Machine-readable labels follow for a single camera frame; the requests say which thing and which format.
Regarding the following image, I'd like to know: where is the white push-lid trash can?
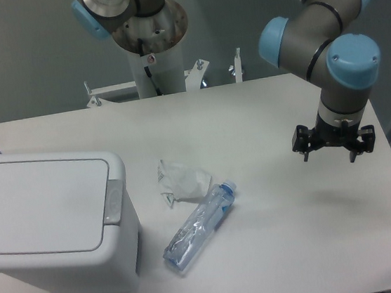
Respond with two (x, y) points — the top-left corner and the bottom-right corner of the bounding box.
(0, 151), (141, 293)

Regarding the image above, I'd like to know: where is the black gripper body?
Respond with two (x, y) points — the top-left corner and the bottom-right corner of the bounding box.
(309, 110), (362, 151)

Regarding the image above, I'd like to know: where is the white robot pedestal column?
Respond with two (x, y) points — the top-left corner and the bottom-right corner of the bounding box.
(112, 0), (188, 99)

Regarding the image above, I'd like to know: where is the crushed clear plastic bottle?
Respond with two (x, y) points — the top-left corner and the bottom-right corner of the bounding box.
(163, 180), (237, 272)

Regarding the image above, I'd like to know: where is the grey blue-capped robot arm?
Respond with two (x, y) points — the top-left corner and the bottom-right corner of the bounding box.
(71, 0), (381, 159)

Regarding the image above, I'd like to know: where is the white pedestal base frame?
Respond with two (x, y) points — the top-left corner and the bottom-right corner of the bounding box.
(80, 46), (247, 109)

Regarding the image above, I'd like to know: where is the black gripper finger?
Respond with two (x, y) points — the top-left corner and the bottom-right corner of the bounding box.
(291, 124), (312, 162)
(347, 125), (376, 163)

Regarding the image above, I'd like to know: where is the black pedestal cable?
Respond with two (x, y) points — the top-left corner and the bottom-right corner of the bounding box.
(136, 36), (163, 98)

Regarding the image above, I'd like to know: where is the crumpled white paper wrapper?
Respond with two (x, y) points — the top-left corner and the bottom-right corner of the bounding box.
(157, 159), (212, 208)

